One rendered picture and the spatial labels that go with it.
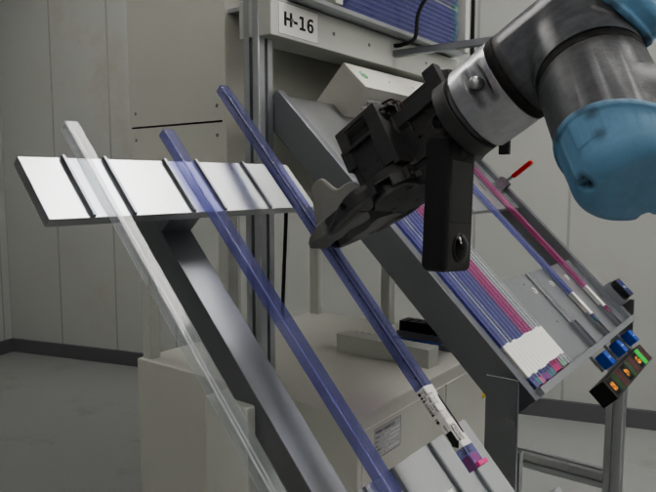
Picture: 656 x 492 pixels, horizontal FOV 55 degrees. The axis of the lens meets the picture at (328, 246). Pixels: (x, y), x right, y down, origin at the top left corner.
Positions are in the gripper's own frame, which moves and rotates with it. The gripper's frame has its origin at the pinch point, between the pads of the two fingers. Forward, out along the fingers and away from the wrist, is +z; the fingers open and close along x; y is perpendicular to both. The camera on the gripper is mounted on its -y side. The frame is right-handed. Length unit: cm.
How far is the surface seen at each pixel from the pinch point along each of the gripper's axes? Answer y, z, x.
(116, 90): 203, 204, -129
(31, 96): 231, 253, -106
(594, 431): -48, 85, -221
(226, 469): -16.7, 14.2, 9.7
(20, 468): 19, 211, -44
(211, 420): -11.8, 13.7, 10.1
